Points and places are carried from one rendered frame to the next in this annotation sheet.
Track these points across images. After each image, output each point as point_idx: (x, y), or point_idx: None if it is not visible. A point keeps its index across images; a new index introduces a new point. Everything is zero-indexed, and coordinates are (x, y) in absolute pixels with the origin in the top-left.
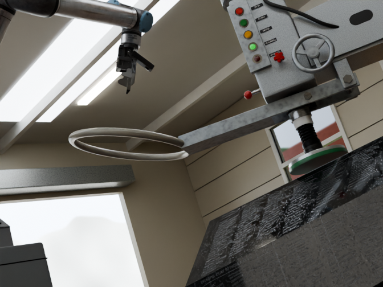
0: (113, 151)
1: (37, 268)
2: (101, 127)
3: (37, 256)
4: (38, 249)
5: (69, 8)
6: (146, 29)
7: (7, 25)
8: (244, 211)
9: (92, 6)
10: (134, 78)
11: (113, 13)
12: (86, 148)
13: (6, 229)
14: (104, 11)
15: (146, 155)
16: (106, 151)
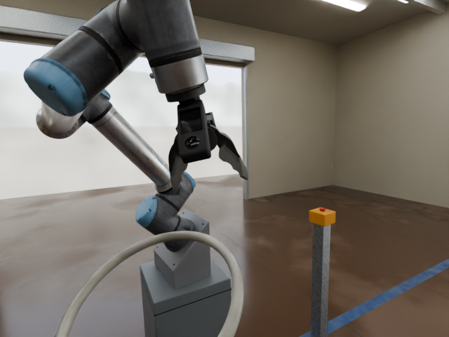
0: (229, 267)
1: (152, 315)
2: (102, 265)
3: (152, 309)
4: (152, 305)
5: (50, 128)
6: (63, 109)
7: (103, 130)
8: None
9: (43, 116)
10: (173, 183)
11: (47, 111)
12: (206, 244)
13: (172, 271)
14: (45, 114)
15: (226, 319)
16: (225, 260)
